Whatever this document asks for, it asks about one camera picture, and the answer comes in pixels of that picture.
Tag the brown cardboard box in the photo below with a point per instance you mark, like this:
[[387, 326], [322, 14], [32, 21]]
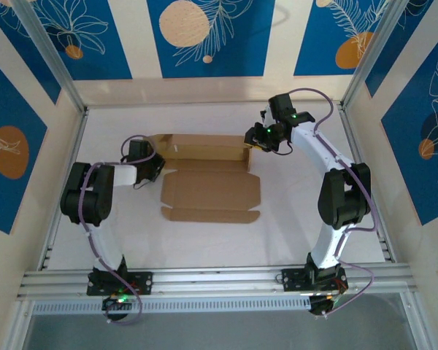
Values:
[[211, 189]]

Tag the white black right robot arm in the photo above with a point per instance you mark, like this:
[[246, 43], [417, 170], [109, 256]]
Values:
[[325, 149]]

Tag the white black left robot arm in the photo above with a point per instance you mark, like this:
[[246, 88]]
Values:
[[126, 175]]

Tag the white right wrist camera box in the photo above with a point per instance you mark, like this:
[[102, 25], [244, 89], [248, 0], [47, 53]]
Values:
[[266, 114]]

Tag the aluminium right side rail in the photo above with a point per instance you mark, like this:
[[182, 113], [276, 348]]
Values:
[[346, 118]]

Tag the aluminium left side rail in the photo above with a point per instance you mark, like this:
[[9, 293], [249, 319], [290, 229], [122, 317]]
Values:
[[76, 135]]

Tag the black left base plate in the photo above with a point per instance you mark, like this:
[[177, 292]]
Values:
[[142, 282]]

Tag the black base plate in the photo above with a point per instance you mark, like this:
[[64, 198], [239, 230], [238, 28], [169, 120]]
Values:
[[293, 280], [142, 282]]

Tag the aluminium right frame post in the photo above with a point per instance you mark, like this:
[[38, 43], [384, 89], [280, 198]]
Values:
[[374, 54]]

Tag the aluminium frame post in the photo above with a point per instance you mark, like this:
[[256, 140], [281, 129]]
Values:
[[51, 54], [374, 54]]

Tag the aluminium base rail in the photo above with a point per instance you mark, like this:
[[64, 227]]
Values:
[[211, 282]]

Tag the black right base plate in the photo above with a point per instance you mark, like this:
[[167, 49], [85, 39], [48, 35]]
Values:
[[293, 280]]

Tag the aluminium left frame post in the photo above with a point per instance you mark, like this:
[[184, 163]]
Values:
[[51, 54]]

